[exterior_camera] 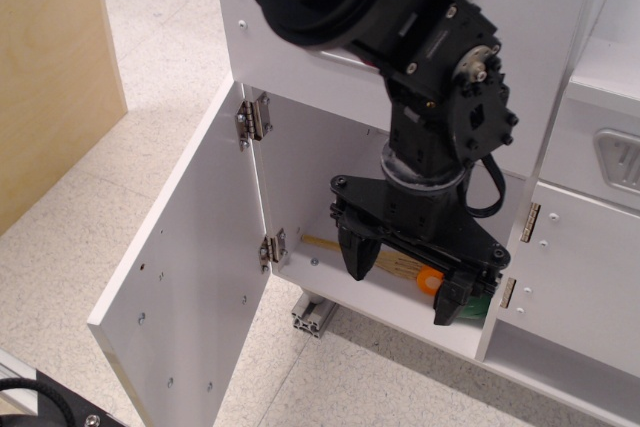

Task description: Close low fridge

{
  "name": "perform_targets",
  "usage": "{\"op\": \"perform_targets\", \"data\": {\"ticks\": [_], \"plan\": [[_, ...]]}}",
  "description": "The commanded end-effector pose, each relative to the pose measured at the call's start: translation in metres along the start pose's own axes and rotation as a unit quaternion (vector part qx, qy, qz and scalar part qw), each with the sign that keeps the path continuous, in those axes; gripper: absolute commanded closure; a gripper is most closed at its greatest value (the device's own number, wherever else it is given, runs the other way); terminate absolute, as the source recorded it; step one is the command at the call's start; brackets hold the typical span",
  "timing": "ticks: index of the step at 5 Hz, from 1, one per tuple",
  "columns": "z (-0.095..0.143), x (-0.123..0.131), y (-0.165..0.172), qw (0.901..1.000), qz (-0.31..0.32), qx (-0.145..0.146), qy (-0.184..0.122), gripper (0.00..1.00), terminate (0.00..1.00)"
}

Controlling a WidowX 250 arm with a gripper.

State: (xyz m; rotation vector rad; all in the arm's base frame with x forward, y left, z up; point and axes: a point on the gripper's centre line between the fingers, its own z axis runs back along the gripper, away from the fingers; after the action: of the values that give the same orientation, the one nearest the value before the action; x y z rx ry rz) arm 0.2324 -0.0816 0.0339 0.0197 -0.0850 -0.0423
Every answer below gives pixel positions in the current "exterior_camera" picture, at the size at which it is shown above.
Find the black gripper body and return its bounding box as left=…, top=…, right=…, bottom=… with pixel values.
left=330, top=175, right=510, bottom=297

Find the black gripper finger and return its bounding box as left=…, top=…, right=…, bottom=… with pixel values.
left=337, top=210, right=381, bottom=281
left=433, top=272, right=474, bottom=326

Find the white low fridge door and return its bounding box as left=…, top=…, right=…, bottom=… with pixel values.
left=88, top=79, right=268, bottom=426

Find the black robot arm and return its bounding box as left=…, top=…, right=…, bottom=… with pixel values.
left=255, top=0, right=518, bottom=326

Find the white toy fridge cabinet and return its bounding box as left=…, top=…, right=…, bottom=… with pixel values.
left=221, top=0, right=639, bottom=426

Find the orange toy item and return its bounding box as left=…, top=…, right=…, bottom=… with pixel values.
left=416, top=266, right=444, bottom=296

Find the green toy item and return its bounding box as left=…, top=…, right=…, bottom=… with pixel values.
left=457, top=295, right=492, bottom=320

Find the wooden brush toy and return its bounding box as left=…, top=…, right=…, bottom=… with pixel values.
left=301, top=234, right=426, bottom=280

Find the lower brass cabinet hinge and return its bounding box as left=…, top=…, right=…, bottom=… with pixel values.
left=500, top=277, right=517, bottom=309

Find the brass cabinet hinge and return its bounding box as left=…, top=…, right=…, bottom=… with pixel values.
left=500, top=277, right=517, bottom=309
left=520, top=202, right=541, bottom=243

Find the aluminium extrusion foot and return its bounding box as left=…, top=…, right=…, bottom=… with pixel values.
left=291, top=290, right=338, bottom=338

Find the upper brass cabinet hinge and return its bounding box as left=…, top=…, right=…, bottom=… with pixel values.
left=520, top=202, right=541, bottom=243

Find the lower silver door hinge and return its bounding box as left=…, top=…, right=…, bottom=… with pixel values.
left=259, top=228, right=289, bottom=273

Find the silver door hinge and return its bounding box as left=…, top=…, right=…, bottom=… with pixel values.
left=235, top=92, right=273, bottom=151
left=259, top=228, right=289, bottom=273

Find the white neighbouring cabinet door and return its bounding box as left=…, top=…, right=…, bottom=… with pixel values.
left=474, top=181, right=640, bottom=401

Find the upper silver door hinge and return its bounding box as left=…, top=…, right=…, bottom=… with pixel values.
left=235, top=92, right=273, bottom=151

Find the light plywood panel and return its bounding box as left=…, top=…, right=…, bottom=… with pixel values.
left=1, top=0, right=127, bottom=231

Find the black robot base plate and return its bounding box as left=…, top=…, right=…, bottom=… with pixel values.
left=0, top=369, right=126, bottom=427

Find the black braided cable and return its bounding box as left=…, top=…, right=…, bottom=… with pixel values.
left=0, top=377, right=76, bottom=427

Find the aluminium frame rail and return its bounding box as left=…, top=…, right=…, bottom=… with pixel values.
left=0, top=346, right=40, bottom=416

